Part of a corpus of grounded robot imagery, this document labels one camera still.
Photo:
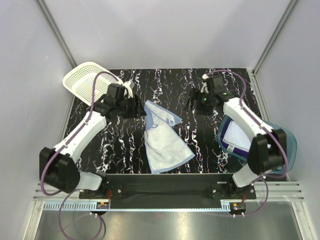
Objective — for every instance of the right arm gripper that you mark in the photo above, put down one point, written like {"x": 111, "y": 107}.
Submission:
{"x": 195, "y": 94}

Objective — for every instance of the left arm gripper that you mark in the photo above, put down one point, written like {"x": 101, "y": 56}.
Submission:
{"x": 137, "y": 111}

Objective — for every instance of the white towel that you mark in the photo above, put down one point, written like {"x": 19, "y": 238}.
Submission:
{"x": 235, "y": 137}

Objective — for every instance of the light blue towel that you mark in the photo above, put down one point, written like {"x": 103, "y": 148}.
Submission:
{"x": 165, "y": 149}

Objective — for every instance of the purple microfiber towel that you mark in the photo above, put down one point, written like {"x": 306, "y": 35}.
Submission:
{"x": 233, "y": 150}

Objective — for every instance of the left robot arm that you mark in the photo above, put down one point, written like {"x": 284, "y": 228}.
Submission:
{"x": 58, "y": 165}

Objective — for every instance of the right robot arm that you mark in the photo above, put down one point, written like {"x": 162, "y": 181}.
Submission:
{"x": 268, "y": 146}

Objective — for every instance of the white perforated laundry basket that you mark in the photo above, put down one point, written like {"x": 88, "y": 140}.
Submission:
{"x": 89, "y": 78}

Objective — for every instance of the blue transparent plastic tray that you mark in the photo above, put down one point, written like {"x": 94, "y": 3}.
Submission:
{"x": 291, "y": 145}

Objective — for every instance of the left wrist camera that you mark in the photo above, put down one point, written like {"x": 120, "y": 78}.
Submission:
{"x": 118, "y": 92}

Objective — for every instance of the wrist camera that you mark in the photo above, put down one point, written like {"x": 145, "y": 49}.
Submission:
{"x": 214, "y": 85}
{"x": 118, "y": 92}

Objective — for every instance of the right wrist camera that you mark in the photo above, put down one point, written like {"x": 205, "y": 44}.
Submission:
{"x": 214, "y": 85}

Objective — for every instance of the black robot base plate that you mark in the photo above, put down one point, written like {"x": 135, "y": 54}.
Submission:
{"x": 165, "y": 190}

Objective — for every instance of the aluminium frame rail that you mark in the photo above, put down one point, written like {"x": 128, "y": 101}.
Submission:
{"x": 207, "y": 199}

